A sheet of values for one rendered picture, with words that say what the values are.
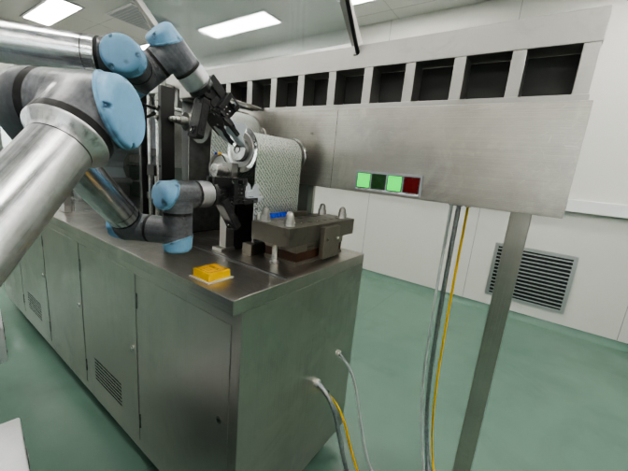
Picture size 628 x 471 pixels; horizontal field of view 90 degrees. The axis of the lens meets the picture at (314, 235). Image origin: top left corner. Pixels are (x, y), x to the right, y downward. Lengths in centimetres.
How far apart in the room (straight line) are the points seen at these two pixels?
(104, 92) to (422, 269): 337
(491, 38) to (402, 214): 266
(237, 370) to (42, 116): 64
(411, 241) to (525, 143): 266
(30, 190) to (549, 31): 115
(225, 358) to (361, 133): 87
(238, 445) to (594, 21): 140
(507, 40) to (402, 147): 39
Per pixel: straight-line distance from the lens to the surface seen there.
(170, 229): 90
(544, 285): 349
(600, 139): 344
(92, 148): 58
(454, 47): 118
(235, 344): 84
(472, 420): 151
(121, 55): 81
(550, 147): 107
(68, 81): 62
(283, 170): 118
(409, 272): 370
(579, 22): 115
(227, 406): 97
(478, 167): 108
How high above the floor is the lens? 121
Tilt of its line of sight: 12 degrees down
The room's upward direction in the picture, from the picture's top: 5 degrees clockwise
